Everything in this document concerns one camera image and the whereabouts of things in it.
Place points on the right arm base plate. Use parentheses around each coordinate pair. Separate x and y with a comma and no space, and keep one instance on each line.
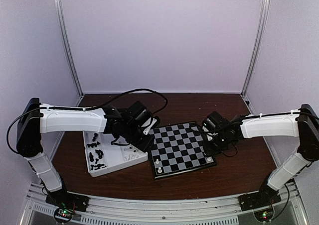
(256,200)

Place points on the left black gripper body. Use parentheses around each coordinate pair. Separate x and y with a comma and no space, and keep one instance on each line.
(130,136)

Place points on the right aluminium frame post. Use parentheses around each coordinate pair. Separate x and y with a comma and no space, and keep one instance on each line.
(264,12)

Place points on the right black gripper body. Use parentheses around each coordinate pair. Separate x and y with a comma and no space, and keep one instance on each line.
(220,145)

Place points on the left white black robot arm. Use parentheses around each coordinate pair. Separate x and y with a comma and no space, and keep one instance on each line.
(38,119)

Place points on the left aluminium frame post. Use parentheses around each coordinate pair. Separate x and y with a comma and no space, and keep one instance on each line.
(66,46)

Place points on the white chess pieces pile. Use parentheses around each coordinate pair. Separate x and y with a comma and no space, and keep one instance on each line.
(132,153)

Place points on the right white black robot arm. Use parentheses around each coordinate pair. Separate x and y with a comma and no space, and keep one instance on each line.
(302,123)

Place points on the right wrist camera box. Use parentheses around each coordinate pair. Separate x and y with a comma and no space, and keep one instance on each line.
(214,122)

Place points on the black chess pieces pile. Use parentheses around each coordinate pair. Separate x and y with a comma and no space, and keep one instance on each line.
(95,152)

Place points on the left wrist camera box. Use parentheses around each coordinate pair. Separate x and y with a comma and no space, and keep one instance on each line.
(139,113)

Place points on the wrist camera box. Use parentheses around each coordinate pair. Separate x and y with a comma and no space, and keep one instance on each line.
(139,113)
(214,122)

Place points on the aluminium frame post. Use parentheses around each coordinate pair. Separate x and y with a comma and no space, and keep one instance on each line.
(66,46)
(264,12)

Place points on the controller circuit board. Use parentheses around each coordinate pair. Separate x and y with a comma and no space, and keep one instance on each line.
(264,216)
(62,215)

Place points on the white compartment tray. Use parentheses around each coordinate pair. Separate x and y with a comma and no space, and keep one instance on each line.
(114,156)

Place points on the left controller circuit board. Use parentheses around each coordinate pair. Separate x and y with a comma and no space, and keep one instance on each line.
(62,215)

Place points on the front aluminium rail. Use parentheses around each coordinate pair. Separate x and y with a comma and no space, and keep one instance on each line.
(224,210)

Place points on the right controller circuit board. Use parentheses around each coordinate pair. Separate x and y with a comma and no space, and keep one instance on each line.
(264,216)

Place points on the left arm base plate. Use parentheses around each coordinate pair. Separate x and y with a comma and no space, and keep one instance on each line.
(69,201)

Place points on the black white chess board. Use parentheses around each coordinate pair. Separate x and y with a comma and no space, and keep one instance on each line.
(179,147)

